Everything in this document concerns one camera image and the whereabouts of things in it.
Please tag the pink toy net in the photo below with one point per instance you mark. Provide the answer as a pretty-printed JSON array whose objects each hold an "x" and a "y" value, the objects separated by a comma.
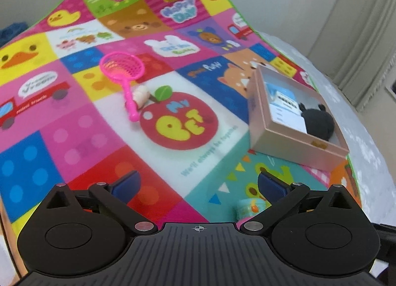
[{"x": 128, "y": 94}]

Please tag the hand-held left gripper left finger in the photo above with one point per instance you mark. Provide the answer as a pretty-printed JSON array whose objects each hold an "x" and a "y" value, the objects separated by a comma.
[{"x": 126, "y": 185}]

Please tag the colourful cartoon play mat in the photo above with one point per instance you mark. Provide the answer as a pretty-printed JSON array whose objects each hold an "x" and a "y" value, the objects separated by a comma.
[{"x": 77, "y": 134}]

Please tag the beige curtain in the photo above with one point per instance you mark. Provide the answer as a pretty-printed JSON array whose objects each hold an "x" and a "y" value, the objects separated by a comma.
[{"x": 355, "y": 42}]

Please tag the colourful tape roll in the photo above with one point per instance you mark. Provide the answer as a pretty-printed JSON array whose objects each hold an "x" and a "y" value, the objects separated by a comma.
[{"x": 249, "y": 208}]

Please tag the window sill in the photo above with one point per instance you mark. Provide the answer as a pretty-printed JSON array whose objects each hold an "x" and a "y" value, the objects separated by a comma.
[{"x": 391, "y": 91}]

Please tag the white toy garlic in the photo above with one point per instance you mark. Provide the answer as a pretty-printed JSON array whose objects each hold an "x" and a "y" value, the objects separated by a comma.
[{"x": 141, "y": 96}]

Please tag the blue tissue packet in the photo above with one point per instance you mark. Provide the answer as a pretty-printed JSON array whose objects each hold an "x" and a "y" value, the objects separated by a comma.
[{"x": 284, "y": 110}]

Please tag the blue cloth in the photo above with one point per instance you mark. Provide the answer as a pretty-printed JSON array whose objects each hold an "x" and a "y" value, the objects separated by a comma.
[{"x": 10, "y": 34}]

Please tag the pink cardboard box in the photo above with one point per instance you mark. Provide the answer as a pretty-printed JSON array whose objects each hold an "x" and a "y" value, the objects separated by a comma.
[{"x": 278, "y": 144}]

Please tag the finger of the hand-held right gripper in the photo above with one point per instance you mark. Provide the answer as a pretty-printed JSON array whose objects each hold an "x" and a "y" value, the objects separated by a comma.
[{"x": 386, "y": 239}]

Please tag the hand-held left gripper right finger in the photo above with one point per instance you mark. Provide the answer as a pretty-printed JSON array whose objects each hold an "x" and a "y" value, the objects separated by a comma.
[{"x": 272, "y": 187}]

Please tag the black plush toy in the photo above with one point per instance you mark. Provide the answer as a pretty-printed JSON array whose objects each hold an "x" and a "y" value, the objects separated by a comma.
[{"x": 318, "y": 122}]

